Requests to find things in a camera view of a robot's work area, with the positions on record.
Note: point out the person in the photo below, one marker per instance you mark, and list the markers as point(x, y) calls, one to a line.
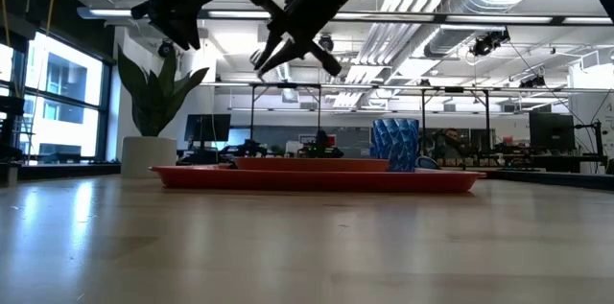
point(448, 141)

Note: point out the black background equipment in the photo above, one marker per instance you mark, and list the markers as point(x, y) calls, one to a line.
point(244, 149)

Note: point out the black background station frame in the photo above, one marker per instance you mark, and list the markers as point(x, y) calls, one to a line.
point(288, 85)
point(453, 89)

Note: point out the black background robot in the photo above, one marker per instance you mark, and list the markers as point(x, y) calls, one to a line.
point(321, 143)

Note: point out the black computer monitor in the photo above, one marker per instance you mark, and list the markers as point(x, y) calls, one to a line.
point(206, 126)
point(551, 131)

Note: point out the blue faceted plastic cup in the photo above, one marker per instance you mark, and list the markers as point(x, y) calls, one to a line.
point(395, 146)

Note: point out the long ceiling light strip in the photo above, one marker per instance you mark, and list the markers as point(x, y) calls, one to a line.
point(240, 14)

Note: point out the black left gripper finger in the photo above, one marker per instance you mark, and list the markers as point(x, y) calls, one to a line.
point(193, 30)
point(180, 33)

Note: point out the large glass window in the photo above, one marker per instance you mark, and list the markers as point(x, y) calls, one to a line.
point(72, 102)

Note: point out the black ceiling-mounted camera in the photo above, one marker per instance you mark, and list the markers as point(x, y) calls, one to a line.
point(166, 49)
point(487, 44)
point(326, 43)

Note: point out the red plastic tray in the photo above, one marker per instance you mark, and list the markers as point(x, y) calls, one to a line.
point(312, 181)

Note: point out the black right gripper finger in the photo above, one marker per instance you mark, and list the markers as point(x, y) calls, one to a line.
point(288, 54)
point(271, 50)

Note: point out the green plant in white pot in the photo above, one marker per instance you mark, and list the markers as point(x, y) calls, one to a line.
point(148, 157)

